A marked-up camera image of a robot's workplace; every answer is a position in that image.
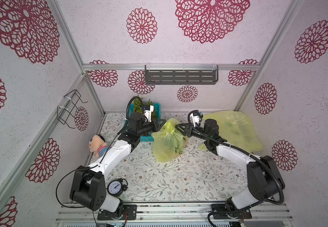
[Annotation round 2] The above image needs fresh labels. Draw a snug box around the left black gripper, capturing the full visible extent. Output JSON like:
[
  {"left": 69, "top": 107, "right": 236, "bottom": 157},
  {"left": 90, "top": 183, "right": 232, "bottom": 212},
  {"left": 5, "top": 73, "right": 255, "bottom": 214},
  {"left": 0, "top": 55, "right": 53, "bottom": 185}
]
[{"left": 137, "top": 118, "right": 166, "bottom": 137}]

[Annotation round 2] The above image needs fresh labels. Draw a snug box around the pineapple back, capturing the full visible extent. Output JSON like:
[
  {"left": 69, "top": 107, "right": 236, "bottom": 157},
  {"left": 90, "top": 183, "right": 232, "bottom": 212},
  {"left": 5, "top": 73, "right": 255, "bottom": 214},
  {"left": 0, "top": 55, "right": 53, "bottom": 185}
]
[{"left": 133, "top": 99, "right": 158, "bottom": 119}]

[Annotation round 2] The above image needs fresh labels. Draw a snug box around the yellow plastic bag bottom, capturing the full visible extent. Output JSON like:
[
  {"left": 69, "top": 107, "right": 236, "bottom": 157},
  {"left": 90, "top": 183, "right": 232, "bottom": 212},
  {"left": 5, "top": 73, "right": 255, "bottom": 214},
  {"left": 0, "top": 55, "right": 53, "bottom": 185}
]
[{"left": 203, "top": 111, "right": 263, "bottom": 153}]

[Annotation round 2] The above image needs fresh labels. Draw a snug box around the yellow plastic bag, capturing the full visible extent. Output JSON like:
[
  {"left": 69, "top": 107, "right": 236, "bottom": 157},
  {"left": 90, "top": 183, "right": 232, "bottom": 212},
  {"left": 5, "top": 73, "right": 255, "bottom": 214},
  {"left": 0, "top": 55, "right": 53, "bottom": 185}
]
[
  {"left": 203, "top": 111, "right": 263, "bottom": 153},
  {"left": 152, "top": 118, "right": 188, "bottom": 163}
]

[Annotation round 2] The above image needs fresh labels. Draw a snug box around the yellow plastic bag top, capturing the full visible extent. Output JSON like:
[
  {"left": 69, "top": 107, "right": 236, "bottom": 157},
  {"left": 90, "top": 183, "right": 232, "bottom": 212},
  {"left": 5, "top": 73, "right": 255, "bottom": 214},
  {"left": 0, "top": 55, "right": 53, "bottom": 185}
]
[{"left": 152, "top": 118, "right": 188, "bottom": 163}]

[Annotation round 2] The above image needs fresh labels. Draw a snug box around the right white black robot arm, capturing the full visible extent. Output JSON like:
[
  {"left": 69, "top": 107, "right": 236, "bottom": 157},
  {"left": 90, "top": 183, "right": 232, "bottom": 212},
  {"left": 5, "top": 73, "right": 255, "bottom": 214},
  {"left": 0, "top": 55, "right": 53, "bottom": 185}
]
[{"left": 176, "top": 119, "right": 285, "bottom": 213}]

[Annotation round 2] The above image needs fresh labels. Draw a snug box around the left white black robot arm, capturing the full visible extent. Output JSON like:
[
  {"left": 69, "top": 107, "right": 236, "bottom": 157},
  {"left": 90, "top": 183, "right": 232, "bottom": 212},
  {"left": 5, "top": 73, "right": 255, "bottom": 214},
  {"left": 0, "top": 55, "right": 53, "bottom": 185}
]
[{"left": 69, "top": 112, "right": 166, "bottom": 213}]

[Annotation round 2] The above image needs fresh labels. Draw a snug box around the teal plastic basket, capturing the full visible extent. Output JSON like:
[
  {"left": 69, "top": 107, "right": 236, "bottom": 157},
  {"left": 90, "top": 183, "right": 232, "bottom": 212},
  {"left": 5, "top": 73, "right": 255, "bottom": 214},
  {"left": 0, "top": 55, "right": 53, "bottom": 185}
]
[{"left": 129, "top": 103, "right": 161, "bottom": 142}]

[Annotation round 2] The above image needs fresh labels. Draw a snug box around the plush doll toy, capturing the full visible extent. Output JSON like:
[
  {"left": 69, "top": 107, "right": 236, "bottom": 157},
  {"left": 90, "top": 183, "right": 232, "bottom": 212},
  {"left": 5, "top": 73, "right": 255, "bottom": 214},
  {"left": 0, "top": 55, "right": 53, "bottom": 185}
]
[{"left": 89, "top": 134, "right": 109, "bottom": 158}]

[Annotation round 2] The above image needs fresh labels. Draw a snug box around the black alarm clock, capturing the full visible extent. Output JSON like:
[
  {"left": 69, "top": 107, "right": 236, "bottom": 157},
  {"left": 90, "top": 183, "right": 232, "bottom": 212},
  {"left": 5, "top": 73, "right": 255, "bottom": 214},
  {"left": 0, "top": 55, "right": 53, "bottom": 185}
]
[{"left": 107, "top": 178, "right": 128, "bottom": 197}]

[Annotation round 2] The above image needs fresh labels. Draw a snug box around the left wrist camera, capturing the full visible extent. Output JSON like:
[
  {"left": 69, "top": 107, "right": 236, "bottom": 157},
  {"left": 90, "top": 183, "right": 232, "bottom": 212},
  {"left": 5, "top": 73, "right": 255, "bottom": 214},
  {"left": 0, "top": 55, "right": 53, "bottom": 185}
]
[{"left": 143, "top": 105, "right": 154, "bottom": 122}]

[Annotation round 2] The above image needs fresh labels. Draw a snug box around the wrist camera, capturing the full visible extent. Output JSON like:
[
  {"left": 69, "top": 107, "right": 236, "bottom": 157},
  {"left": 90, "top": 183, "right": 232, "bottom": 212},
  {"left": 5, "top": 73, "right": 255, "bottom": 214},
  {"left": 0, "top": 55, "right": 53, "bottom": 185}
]
[
  {"left": 190, "top": 110, "right": 203, "bottom": 127},
  {"left": 143, "top": 105, "right": 154, "bottom": 122}
]

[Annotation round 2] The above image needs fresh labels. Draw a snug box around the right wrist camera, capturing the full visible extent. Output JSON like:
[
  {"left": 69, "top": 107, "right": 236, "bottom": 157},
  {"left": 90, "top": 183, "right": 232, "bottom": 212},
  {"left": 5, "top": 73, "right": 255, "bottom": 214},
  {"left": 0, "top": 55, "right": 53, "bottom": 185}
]
[{"left": 190, "top": 110, "right": 203, "bottom": 127}]

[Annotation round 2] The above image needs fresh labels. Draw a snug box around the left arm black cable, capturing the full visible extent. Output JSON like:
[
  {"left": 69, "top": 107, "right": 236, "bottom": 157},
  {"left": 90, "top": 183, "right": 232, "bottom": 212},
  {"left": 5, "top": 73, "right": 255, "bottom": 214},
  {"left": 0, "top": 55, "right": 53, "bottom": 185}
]
[{"left": 55, "top": 96, "right": 145, "bottom": 209}]

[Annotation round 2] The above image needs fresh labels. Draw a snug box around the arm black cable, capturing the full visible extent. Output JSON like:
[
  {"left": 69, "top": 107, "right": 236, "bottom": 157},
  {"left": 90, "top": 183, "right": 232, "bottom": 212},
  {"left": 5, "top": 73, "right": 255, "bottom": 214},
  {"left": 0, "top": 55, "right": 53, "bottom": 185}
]
[
  {"left": 188, "top": 110, "right": 285, "bottom": 227},
  {"left": 55, "top": 96, "right": 145, "bottom": 209}
]

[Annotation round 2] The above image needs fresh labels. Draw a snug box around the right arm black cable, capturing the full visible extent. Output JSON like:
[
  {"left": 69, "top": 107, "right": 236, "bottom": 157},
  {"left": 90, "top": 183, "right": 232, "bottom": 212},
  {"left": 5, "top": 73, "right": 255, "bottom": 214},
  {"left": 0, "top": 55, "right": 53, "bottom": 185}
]
[{"left": 188, "top": 110, "right": 285, "bottom": 227}]

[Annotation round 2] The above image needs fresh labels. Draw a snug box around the grey wall shelf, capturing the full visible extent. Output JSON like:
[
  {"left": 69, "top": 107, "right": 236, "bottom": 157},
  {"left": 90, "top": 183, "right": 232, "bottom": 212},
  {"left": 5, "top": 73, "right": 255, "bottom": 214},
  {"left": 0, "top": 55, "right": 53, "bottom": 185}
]
[{"left": 144, "top": 65, "right": 218, "bottom": 85}]

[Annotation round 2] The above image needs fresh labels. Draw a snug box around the black wire wall rack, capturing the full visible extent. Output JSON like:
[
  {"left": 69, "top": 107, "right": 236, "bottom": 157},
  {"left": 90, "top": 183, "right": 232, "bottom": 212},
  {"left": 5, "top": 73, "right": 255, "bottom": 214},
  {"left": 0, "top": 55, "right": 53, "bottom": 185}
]
[{"left": 56, "top": 89, "right": 89, "bottom": 131}]

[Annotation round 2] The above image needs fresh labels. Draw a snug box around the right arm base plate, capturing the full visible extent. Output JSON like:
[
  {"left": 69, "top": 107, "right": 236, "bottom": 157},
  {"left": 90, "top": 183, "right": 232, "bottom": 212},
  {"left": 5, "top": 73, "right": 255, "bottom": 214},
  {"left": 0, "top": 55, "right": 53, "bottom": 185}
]
[{"left": 211, "top": 203, "right": 252, "bottom": 220}]

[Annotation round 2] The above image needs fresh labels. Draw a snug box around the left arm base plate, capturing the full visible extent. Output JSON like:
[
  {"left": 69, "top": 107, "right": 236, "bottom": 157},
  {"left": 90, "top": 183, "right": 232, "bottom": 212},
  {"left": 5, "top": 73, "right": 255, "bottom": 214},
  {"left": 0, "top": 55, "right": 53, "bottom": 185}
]
[{"left": 97, "top": 204, "right": 138, "bottom": 221}]

